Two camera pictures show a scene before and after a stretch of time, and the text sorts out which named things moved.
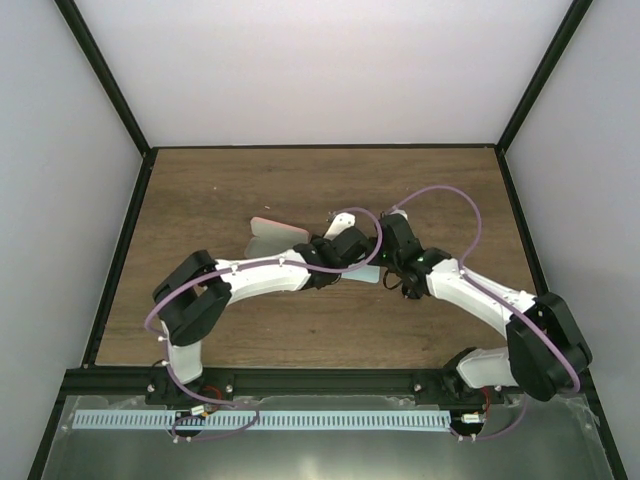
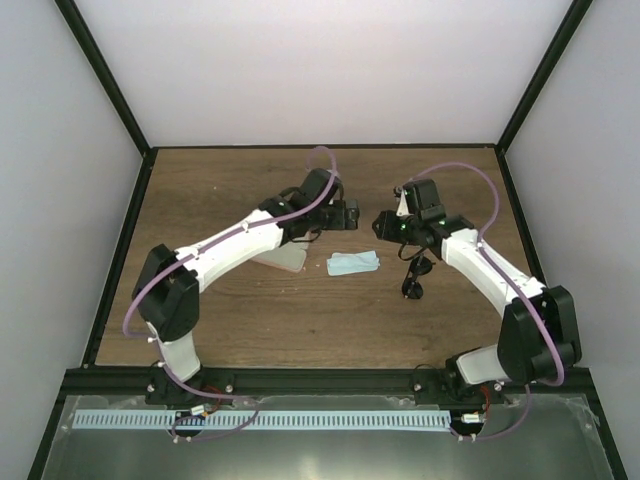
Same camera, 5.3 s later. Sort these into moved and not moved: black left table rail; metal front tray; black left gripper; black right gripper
Moved: black right gripper; black left gripper
Not moved: black left table rail; metal front tray
